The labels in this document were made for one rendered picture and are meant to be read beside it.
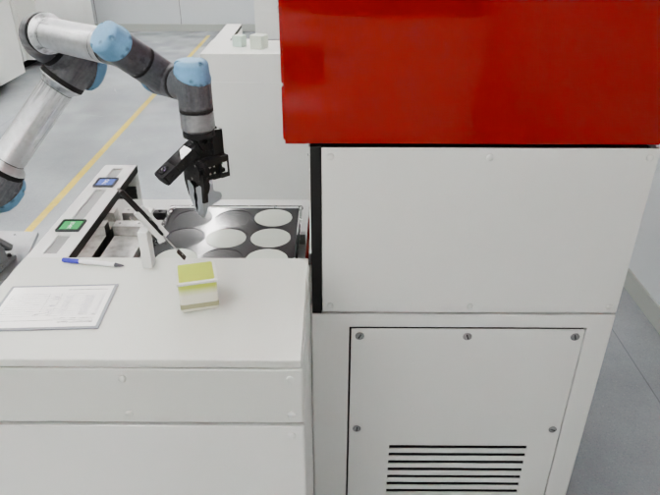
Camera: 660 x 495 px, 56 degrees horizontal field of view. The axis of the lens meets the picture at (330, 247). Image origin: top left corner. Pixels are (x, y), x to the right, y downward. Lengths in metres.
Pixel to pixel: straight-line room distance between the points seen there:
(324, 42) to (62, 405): 0.80
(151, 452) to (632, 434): 1.76
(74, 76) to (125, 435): 0.95
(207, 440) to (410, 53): 0.80
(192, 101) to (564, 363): 1.05
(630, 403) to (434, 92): 1.72
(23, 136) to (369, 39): 1.01
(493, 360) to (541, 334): 0.13
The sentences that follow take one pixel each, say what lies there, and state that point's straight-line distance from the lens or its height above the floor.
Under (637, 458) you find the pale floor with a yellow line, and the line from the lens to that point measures 2.45.
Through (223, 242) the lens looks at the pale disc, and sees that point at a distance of 1.57.
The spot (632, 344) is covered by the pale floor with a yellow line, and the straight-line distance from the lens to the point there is 2.96.
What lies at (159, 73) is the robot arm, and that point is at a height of 1.32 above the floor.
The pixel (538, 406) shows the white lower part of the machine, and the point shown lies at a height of 0.54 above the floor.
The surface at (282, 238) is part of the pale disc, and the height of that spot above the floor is 0.90.
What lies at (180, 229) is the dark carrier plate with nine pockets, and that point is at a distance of 1.66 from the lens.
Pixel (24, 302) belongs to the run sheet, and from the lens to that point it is 1.34.
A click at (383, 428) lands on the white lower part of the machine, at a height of 0.46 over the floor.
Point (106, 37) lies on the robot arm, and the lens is 1.38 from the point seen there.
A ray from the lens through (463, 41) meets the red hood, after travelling 1.21.
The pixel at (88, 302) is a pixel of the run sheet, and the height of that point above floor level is 0.97.
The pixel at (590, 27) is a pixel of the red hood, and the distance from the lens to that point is 1.27.
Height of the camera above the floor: 1.64
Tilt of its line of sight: 29 degrees down
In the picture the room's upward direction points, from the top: straight up
